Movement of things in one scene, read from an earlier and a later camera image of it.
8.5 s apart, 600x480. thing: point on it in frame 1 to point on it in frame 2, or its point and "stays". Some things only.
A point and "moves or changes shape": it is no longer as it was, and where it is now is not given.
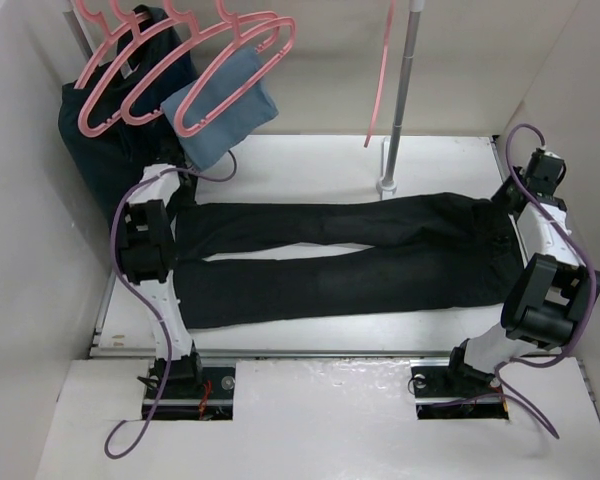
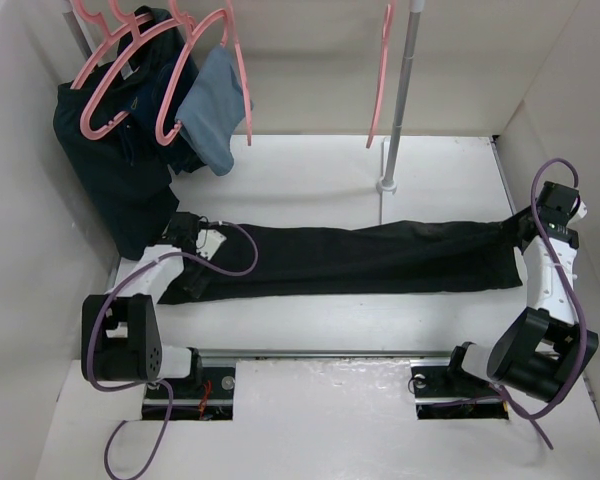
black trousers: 416,252 moves or changes shape
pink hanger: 244,38 moves or changes shape
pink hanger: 199,35 to 163,136
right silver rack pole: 416,7 stays
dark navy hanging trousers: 112,119 stays
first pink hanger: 109,37 stays
